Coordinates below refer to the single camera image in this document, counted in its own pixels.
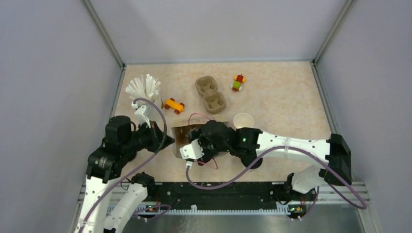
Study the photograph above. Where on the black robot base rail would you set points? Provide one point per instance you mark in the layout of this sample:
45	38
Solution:
266	191

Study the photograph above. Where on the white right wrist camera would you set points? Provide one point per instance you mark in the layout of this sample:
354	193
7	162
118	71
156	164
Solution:
191	152

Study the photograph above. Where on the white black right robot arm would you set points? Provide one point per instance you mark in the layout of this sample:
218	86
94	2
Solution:
329	159

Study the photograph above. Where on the red green toy brick car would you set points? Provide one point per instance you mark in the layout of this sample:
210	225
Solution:
237	84

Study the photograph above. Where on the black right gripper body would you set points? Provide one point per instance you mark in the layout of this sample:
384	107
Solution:
210	149

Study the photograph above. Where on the yellow toy brick car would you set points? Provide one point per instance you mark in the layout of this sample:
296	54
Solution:
172	104

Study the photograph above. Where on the stack of paper cups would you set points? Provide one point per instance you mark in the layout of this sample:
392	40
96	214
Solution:
243	120

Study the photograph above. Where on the kraft pink paper bag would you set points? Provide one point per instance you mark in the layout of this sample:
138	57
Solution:
183	126

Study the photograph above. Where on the brown cardboard cup carrier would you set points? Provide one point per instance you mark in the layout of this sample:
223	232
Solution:
213	100

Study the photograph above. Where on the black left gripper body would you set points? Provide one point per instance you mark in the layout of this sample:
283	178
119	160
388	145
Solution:
141	138

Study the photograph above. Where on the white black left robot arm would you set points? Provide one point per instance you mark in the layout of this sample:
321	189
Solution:
123	139

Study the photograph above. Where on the black cup lid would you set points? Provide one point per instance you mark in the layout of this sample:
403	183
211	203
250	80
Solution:
254	163

